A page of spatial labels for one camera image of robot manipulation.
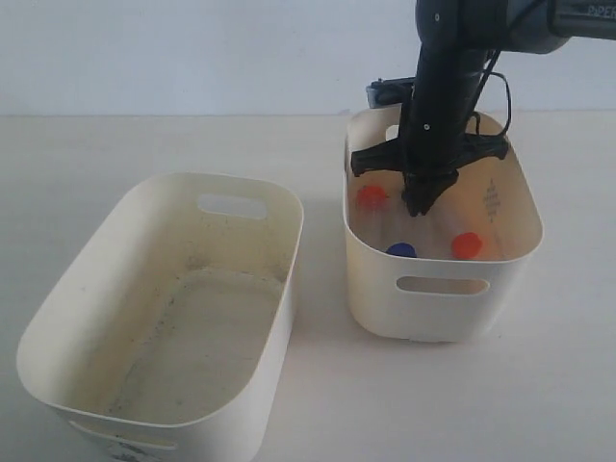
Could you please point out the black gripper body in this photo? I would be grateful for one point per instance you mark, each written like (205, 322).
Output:
(432, 131)

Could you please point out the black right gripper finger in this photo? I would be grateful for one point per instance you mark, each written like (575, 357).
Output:
(413, 195)

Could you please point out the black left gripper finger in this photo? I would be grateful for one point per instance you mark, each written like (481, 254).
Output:
(430, 189)

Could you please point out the red-capped tube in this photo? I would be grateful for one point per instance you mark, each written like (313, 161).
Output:
(459, 235)
(371, 203)

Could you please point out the blue-capped tube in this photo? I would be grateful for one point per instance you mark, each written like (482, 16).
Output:
(400, 235)

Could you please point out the cream plastic bin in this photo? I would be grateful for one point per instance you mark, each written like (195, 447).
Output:
(165, 338)
(435, 298)

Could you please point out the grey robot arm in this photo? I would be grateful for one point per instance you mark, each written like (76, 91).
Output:
(461, 42)

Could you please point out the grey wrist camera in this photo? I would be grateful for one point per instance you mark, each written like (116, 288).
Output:
(383, 93)

